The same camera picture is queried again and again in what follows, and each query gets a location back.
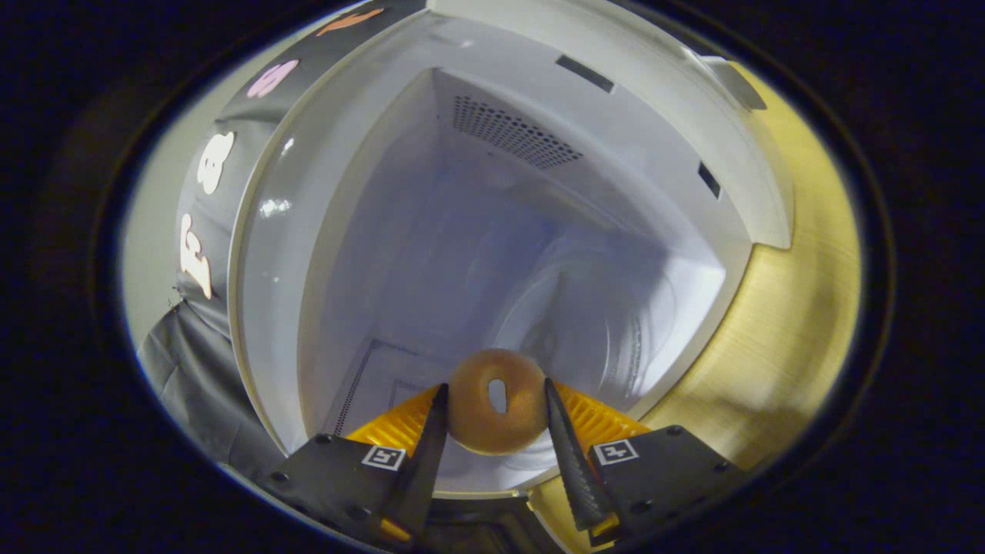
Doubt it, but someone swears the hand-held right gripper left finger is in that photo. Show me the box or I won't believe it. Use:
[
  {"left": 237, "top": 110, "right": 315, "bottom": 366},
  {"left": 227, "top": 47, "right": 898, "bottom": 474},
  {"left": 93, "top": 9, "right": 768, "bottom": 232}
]
[{"left": 258, "top": 383, "right": 451, "bottom": 551}]

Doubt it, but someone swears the white microwave oven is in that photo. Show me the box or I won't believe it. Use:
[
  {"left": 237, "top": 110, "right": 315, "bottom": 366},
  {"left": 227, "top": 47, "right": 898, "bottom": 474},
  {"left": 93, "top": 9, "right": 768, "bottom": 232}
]
[{"left": 227, "top": 0, "right": 793, "bottom": 501}]

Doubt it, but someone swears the black backdrop cloth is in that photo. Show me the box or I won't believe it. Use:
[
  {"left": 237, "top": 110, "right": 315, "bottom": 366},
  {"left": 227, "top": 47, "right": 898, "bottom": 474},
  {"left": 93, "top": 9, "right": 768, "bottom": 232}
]
[{"left": 139, "top": 0, "right": 428, "bottom": 478}]

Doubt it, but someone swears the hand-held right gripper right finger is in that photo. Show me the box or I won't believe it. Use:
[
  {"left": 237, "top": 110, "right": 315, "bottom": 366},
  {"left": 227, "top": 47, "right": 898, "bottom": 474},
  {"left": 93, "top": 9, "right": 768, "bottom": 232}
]
[{"left": 543, "top": 377, "right": 753, "bottom": 547}]

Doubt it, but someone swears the glass turntable plate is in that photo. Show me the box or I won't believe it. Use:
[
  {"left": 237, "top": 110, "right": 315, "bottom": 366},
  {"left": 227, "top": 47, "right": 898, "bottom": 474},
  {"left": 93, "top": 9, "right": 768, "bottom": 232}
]
[{"left": 492, "top": 254, "right": 678, "bottom": 432}]

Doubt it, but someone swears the brown donut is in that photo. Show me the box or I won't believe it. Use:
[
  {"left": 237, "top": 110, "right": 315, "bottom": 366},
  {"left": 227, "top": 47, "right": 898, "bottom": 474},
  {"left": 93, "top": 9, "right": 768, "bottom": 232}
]
[{"left": 448, "top": 349, "right": 549, "bottom": 456}]

